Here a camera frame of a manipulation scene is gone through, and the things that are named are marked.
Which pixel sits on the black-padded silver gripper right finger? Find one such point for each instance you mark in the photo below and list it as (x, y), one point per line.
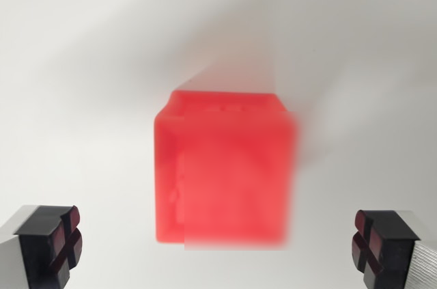
(392, 251)

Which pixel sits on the black-padded silver gripper left finger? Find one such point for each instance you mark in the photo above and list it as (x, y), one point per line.
(35, 244)

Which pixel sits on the red embossed plastic cube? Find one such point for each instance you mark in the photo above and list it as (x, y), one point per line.
(225, 173)

